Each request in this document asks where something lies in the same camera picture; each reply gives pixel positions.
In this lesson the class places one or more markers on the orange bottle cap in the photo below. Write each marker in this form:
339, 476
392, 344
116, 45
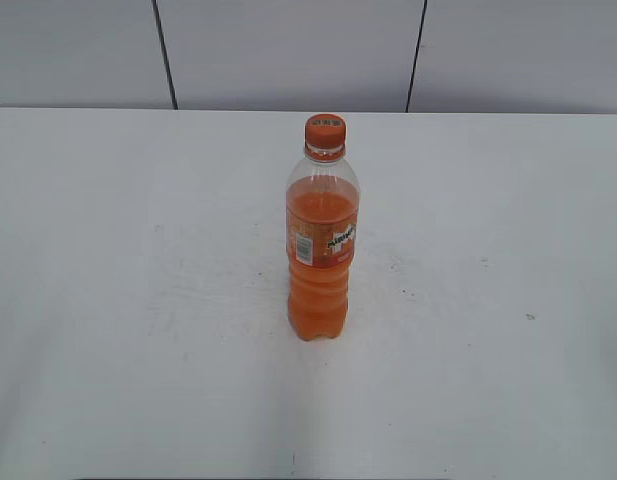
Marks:
325, 131

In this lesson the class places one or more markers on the orange soda plastic bottle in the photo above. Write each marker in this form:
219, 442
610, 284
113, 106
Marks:
322, 204

